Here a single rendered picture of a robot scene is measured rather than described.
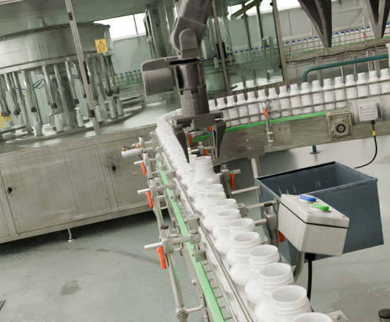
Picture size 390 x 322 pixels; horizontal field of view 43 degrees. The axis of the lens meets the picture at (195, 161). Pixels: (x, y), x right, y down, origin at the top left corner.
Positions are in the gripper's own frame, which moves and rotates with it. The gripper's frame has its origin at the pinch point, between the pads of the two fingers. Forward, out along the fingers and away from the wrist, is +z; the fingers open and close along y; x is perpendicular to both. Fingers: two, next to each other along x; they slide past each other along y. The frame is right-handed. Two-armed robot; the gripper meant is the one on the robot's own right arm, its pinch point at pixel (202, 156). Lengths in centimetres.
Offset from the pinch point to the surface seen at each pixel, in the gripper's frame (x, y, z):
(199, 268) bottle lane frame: 9.0, 4.9, 20.7
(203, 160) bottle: 2.1, 0.2, 0.4
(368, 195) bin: -38, -54, 28
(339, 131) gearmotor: -143, -92, 28
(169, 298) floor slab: -186, 9, 122
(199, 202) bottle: 7.5, 2.9, 7.7
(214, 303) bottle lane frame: 25.0, 4.8, 20.6
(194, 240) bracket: 13.3, 5.6, 13.1
